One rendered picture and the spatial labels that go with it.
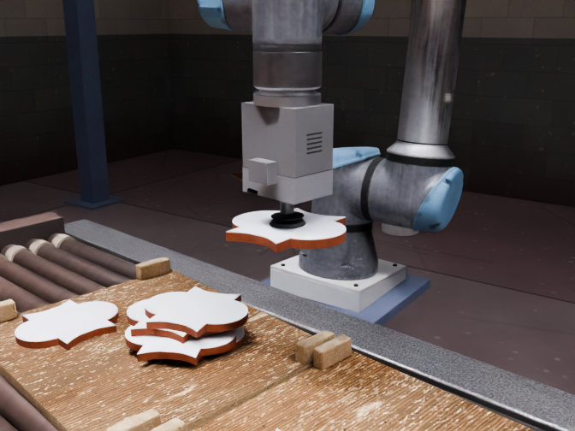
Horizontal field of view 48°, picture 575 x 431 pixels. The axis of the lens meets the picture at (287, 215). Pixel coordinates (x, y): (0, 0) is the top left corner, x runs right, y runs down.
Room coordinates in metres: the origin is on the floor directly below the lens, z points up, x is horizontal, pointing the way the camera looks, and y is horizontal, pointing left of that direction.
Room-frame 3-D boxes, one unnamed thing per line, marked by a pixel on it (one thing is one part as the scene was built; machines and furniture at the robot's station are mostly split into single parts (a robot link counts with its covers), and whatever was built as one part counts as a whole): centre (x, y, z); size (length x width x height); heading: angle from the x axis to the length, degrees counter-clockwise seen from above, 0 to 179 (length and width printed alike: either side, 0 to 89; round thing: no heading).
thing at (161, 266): (1.05, 0.23, 0.95); 0.06 x 0.02 x 0.03; 133
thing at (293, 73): (0.73, 0.00, 1.30); 0.08 x 0.08 x 0.05
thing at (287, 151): (0.72, 0.01, 1.22); 0.10 x 0.09 x 0.16; 135
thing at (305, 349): (0.77, -0.04, 0.95); 0.06 x 0.02 x 0.03; 133
